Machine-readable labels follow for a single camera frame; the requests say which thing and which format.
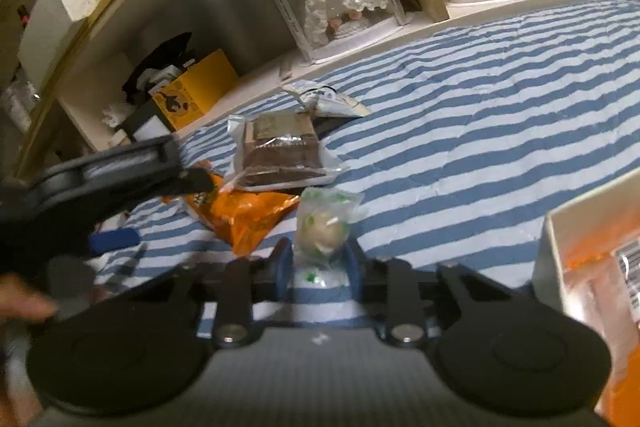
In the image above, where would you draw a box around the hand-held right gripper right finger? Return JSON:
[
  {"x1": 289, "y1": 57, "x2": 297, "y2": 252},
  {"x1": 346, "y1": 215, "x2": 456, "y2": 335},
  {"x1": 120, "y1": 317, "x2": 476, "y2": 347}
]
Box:
[{"x1": 345, "y1": 241, "x2": 493, "y2": 349}]

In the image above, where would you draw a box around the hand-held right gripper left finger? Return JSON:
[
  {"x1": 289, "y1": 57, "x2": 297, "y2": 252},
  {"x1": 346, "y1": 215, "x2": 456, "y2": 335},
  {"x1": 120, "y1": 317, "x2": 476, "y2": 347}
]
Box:
[{"x1": 167, "y1": 239, "x2": 296, "y2": 349}]

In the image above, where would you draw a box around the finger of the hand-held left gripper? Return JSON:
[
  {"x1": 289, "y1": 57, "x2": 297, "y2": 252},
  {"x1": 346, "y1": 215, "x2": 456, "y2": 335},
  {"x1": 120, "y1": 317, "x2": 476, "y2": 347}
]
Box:
[
  {"x1": 170, "y1": 167, "x2": 216, "y2": 198},
  {"x1": 87, "y1": 227, "x2": 148, "y2": 259}
]

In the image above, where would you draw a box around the green white ball candy packet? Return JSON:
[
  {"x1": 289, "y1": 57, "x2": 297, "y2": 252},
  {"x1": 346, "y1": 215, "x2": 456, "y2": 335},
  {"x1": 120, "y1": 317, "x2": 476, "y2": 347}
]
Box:
[{"x1": 291, "y1": 187, "x2": 362, "y2": 305}]

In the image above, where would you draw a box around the orange snack packet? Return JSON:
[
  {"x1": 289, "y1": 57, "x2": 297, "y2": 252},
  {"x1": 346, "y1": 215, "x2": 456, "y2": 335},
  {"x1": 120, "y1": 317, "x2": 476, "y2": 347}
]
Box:
[{"x1": 165, "y1": 159, "x2": 301, "y2": 255}]

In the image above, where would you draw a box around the white shallow cardboard box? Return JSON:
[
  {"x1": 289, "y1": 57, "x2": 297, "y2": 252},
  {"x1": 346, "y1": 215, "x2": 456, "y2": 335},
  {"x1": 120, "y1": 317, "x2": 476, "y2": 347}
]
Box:
[{"x1": 531, "y1": 164, "x2": 640, "y2": 358}]

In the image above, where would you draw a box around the clear packet of orange snacks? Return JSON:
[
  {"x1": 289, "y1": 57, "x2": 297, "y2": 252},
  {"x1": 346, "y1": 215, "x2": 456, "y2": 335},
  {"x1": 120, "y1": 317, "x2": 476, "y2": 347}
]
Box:
[{"x1": 557, "y1": 234, "x2": 640, "y2": 427}]

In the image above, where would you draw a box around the person's left hand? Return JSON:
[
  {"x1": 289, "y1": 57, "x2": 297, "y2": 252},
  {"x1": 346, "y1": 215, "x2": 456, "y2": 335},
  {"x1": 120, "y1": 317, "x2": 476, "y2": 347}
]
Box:
[{"x1": 0, "y1": 272, "x2": 58, "y2": 324}]

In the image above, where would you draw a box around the brown cake clear packet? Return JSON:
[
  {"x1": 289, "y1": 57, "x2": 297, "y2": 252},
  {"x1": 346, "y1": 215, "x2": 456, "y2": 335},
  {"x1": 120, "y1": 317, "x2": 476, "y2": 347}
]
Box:
[{"x1": 222, "y1": 112, "x2": 346, "y2": 192}]

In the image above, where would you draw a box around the yellow cardboard box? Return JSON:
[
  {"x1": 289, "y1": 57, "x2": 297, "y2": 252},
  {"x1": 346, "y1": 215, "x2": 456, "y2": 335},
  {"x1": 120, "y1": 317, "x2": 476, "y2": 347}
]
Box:
[{"x1": 149, "y1": 49, "x2": 240, "y2": 132}]

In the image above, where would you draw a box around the white snack packet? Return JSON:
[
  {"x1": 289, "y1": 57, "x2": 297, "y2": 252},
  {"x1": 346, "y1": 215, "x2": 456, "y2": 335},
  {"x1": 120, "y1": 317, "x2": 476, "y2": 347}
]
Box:
[{"x1": 282, "y1": 79, "x2": 371, "y2": 120}]

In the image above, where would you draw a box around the white foam block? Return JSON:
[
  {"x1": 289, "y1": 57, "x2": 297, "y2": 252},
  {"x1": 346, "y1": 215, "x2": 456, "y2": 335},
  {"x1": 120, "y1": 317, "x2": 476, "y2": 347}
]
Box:
[{"x1": 17, "y1": 0, "x2": 146, "y2": 92}]

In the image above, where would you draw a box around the blue white striped blanket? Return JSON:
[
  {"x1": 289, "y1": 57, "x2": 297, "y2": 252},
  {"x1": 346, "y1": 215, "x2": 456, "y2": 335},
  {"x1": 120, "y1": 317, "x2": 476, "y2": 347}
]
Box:
[{"x1": 90, "y1": 0, "x2": 640, "y2": 343}]

